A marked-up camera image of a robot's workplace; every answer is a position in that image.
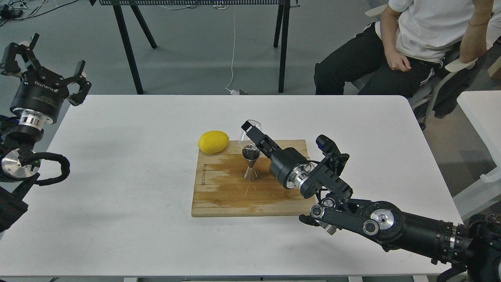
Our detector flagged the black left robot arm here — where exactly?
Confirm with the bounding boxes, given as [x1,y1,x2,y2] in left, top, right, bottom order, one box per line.
[0,34,92,232]

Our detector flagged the seated person white shirt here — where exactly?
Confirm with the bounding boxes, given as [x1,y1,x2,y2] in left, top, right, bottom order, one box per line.
[314,0,500,98]

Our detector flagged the steel jigger measuring cup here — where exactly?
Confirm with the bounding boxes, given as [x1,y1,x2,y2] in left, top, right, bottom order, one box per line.
[242,150,261,181]

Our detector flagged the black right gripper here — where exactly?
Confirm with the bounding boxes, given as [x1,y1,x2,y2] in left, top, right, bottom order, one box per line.
[241,122,315,189]

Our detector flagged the wooden cutting board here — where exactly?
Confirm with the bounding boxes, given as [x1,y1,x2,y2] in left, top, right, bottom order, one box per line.
[191,141,317,217]

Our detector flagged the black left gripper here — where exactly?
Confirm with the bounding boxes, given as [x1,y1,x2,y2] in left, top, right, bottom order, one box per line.
[0,33,92,128]

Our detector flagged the yellow lemon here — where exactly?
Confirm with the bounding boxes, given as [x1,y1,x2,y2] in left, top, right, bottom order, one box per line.
[197,130,229,154]

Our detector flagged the person's hand on lap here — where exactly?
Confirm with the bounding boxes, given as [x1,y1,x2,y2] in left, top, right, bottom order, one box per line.
[385,50,411,72]

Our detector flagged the clear glass cup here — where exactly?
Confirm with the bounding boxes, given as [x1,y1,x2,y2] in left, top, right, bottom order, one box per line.
[238,119,262,150]

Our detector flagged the black metal frame table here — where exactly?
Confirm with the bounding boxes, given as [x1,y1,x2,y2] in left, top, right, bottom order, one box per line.
[89,0,301,95]

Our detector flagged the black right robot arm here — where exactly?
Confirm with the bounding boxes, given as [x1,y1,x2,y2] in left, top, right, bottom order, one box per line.
[241,121,501,282]

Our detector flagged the white hanging cable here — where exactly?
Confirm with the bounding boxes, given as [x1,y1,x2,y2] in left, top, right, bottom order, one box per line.
[225,6,240,96]

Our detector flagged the cables on floor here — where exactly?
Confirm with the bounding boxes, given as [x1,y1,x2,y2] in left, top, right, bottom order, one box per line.
[0,0,81,29]

